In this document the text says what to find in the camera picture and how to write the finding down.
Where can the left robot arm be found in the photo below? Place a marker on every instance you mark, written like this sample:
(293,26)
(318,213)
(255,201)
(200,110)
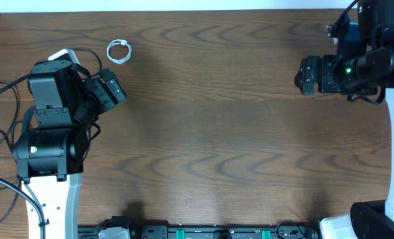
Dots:
(55,138)

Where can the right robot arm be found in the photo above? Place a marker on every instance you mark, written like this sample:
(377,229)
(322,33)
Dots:
(361,69)

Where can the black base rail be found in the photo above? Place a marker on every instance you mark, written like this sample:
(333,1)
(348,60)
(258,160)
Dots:
(139,228)

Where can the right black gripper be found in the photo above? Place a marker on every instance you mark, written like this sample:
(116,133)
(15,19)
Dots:
(316,74)

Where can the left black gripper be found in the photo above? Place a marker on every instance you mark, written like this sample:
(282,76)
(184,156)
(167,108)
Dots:
(110,89)

